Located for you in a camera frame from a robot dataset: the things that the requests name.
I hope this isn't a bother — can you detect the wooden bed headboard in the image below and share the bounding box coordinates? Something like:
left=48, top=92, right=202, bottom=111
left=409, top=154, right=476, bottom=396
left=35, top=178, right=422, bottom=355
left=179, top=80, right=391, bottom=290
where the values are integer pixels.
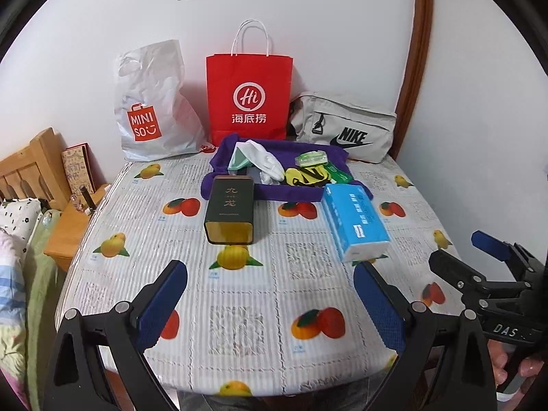
left=0, top=127, right=72, bottom=211

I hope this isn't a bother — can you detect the patterned brown book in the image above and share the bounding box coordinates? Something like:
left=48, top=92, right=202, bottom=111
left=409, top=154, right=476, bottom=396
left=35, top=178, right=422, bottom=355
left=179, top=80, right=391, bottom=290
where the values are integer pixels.
left=61, top=143, right=97, bottom=195

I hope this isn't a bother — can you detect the white Miniso plastic bag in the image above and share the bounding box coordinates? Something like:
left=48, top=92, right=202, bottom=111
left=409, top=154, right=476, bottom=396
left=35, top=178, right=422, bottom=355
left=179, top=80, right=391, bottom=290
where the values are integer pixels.
left=113, top=40, right=209, bottom=162

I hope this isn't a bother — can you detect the person's right hand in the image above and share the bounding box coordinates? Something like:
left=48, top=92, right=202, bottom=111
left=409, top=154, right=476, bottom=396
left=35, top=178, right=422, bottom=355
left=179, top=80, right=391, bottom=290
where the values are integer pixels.
left=488, top=339, right=544, bottom=395

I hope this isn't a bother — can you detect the dark green tea tin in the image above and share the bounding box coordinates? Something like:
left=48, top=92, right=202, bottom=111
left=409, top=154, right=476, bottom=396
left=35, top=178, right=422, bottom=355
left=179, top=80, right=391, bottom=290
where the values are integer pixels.
left=204, top=175, right=254, bottom=245

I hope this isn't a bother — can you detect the brown wooden door frame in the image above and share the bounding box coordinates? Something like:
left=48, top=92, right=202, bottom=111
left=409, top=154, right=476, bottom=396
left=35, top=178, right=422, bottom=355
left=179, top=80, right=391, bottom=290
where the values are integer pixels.
left=389, top=0, right=434, bottom=160

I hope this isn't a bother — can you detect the red Hi paper bag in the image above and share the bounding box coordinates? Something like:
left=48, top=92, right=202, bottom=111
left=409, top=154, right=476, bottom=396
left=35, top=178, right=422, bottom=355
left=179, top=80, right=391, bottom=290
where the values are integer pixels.
left=205, top=18, right=294, bottom=146

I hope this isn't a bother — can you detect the blue tissue pack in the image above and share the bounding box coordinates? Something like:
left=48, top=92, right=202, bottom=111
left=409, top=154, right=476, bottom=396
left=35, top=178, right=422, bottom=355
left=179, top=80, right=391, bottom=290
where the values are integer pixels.
left=321, top=184, right=390, bottom=263

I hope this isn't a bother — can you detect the fruit print tablecloth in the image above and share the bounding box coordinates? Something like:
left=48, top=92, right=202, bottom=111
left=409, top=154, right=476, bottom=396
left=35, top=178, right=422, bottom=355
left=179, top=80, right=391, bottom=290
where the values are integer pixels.
left=54, top=153, right=468, bottom=398

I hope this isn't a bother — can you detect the small black stand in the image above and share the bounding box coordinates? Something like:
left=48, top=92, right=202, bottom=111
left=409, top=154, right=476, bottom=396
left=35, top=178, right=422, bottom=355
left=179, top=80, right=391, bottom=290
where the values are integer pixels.
left=80, top=186, right=97, bottom=215

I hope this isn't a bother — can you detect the dotted white pillow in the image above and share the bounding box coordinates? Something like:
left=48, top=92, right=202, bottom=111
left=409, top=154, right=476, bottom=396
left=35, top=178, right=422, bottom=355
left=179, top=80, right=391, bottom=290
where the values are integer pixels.
left=0, top=198, right=42, bottom=246

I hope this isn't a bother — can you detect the striped pastel bedding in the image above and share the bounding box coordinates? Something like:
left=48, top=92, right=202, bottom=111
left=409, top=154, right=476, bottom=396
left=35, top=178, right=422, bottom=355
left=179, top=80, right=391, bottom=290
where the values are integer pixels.
left=1, top=208, right=65, bottom=410

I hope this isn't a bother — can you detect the green wet wipe sachet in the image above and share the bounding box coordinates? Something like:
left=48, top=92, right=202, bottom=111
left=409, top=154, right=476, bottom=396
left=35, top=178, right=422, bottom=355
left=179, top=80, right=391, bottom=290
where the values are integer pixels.
left=324, top=165, right=354, bottom=184

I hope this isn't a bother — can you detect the yellow mesh pouch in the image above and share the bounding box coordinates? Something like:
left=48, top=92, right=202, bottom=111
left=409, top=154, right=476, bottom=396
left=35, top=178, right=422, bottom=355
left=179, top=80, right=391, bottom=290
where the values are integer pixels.
left=285, top=165, right=331, bottom=187

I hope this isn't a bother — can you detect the grey Nike pouch bag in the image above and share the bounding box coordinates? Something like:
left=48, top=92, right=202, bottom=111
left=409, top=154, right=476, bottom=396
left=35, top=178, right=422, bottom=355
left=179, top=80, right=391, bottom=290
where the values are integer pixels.
left=290, top=92, right=397, bottom=163

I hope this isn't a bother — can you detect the wooden nightstand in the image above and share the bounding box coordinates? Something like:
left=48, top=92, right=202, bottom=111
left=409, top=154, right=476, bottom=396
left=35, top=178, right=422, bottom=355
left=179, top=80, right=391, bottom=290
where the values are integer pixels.
left=43, top=202, right=89, bottom=272

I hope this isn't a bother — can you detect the green pocket tissue pack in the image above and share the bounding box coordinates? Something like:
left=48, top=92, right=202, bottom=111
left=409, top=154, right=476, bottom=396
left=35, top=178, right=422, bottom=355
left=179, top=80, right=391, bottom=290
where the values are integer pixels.
left=295, top=150, right=329, bottom=168

